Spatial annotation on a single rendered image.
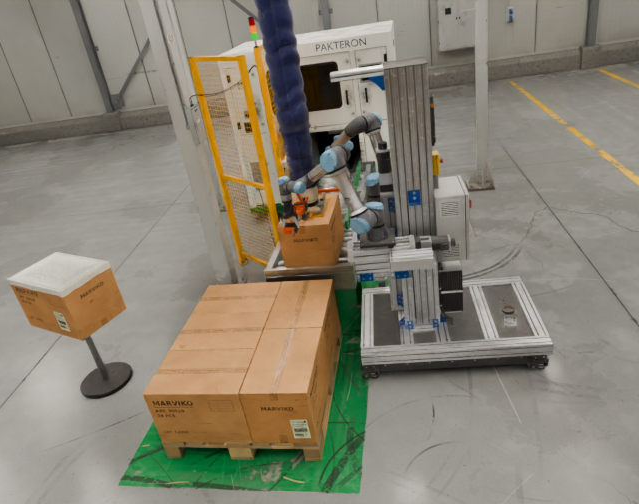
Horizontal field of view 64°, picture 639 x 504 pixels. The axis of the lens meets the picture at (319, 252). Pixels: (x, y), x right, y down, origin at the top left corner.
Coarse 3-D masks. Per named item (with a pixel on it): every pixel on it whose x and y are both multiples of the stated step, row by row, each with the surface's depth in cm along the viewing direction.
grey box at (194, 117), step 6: (192, 108) 419; (198, 108) 430; (186, 114) 417; (192, 114) 418; (198, 114) 429; (192, 120) 419; (198, 120) 428; (192, 126) 421; (198, 126) 428; (192, 132) 424; (198, 132) 427; (204, 132) 439; (198, 138) 427; (204, 138) 438; (198, 144) 428
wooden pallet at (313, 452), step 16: (336, 352) 392; (336, 368) 377; (320, 432) 310; (176, 448) 322; (240, 448) 313; (256, 448) 323; (272, 448) 309; (288, 448) 307; (304, 448) 305; (320, 448) 308
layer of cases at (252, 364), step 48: (240, 288) 395; (288, 288) 384; (192, 336) 348; (240, 336) 339; (288, 336) 332; (336, 336) 386; (192, 384) 304; (240, 384) 298; (288, 384) 292; (192, 432) 313; (240, 432) 307; (288, 432) 301
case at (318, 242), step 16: (336, 208) 414; (304, 224) 383; (320, 224) 379; (336, 224) 410; (288, 240) 389; (304, 240) 387; (320, 240) 385; (336, 240) 406; (288, 256) 396; (304, 256) 394; (320, 256) 392; (336, 256) 402
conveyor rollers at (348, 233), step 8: (328, 176) 589; (352, 176) 576; (360, 176) 574; (320, 184) 568; (328, 184) 565; (336, 184) 564; (360, 184) 551; (328, 192) 542; (336, 192) 540; (360, 192) 535; (344, 200) 522; (344, 208) 499; (344, 216) 483; (344, 224) 467; (344, 232) 459; (352, 232) 450; (344, 240) 442; (344, 248) 427; (344, 256) 419; (280, 264) 421
